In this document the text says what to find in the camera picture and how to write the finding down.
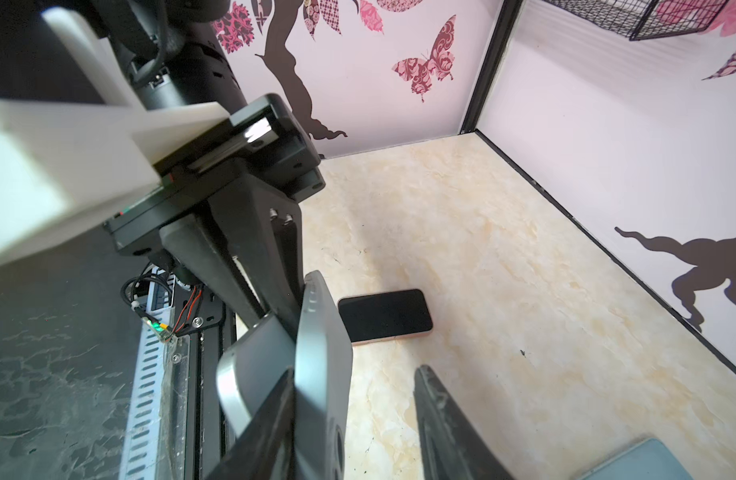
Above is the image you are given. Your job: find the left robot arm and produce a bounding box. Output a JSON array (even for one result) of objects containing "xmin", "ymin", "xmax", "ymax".
[{"xmin": 0, "ymin": 1, "xmax": 323, "ymax": 336}]

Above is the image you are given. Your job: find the phone in pink case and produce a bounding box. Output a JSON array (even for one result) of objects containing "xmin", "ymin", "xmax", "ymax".
[{"xmin": 337, "ymin": 289, "xmax": 434, "ymax": 344}]

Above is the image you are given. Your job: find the white slotted cable duct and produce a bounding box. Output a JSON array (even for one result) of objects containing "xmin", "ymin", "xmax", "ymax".
[{"xmin": 117, "ymin": 281, "xmax": 177, "ymax": 480}]

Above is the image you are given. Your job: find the black wire basket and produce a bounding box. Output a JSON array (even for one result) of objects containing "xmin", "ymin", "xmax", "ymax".
[{"xmin": 548, "ymin": 0, "xmax": 728, "ymax": 41}]

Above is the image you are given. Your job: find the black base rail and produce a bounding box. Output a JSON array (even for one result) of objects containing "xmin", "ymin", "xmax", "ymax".
[{"xmin": 155, "ymin": 286, "xmax": 235, "ymax": 479}]

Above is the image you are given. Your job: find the phone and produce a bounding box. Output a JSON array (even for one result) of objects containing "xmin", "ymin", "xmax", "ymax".
[
  {"xmin": 216, "ymin": 314, "xmax": 295, "ymax": 438},
  {"xmin": 337, "ymin": 289, "xmax": 434, "ymax": 344}
]

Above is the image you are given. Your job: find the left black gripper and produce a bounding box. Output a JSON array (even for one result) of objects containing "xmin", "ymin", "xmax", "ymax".
[{"xmin": 104, "ymin": 94, "xmax": 325, "ymax": 338}]

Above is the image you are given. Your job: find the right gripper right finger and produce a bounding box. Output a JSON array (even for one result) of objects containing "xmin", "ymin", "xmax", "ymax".
[{"xmin": 414, "ymin": 365, "xmax": 512, "ymax": 479}]

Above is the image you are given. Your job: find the light blue phone case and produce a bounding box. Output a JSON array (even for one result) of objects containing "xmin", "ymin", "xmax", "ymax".
[{"xmin": 580, "ymin": 437, "xmax": 693, "ymax": 480}]

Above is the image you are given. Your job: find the white phone case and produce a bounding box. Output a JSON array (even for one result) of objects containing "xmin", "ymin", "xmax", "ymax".
[{"xmin": 294, "ymin": 271, "xmax": 353, "ymax": 479}]

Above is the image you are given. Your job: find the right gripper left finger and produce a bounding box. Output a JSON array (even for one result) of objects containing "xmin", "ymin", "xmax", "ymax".
[{"xmin": 207, "ymin": 368, "xmax": 295, "ymax": 480}]

